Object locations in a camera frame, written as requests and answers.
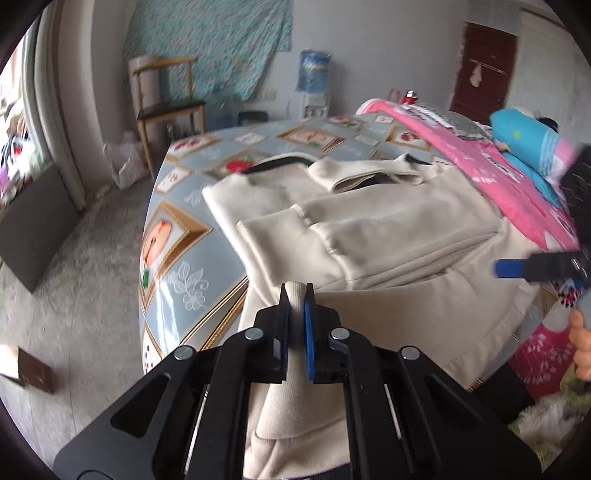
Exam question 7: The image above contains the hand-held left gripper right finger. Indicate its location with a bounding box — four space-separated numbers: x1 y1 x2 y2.
302 282 542 480

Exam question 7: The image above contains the brown cardboard box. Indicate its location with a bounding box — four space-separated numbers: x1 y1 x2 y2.
0 346 54 394

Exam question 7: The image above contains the white water dispenser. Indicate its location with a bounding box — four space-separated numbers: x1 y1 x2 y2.
302 95 331 118

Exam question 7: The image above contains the pink printed blanket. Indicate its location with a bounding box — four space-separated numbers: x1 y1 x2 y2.
355 98 585 400

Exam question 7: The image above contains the beige curtain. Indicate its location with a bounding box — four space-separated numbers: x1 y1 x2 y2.
34 0 107 213

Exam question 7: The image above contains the brown door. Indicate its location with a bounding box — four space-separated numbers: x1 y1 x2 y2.
450 22 518 125

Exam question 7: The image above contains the clear plastic bag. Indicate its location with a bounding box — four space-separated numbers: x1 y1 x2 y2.
102 131 148 190

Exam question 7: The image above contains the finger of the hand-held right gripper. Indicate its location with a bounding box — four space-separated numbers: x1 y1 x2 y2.
494 259 529 279

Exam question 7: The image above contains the wooden chair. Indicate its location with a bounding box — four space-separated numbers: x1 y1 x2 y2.
131 56 207 181

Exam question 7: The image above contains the grey quilted cloth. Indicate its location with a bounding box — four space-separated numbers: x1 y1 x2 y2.
406 104 490 139

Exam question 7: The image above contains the patterned blue tablecloth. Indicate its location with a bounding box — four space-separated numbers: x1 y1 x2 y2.
137 113 559 374

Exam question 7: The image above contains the clear empty water bottle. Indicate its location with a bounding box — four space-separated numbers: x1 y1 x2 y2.
213 92 238 127

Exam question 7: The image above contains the blue pillow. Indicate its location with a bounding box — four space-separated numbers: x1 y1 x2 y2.
489 108 583 181

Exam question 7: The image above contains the white fluffy rug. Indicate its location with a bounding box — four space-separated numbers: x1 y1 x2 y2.
508 392 583 455

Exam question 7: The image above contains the person's right hand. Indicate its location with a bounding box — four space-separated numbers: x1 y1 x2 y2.
568 308 591 385

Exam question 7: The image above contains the cream zip jacket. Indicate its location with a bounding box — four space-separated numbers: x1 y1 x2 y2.
202 154 550 480

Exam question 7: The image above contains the dark grey panel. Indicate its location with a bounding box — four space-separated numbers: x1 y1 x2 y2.
0 164 79 292

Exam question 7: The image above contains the teal floral wall cloth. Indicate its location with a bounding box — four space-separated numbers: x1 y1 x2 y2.
124 0 294 101

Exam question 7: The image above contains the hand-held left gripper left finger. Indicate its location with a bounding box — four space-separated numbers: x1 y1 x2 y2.
53 282 293 480

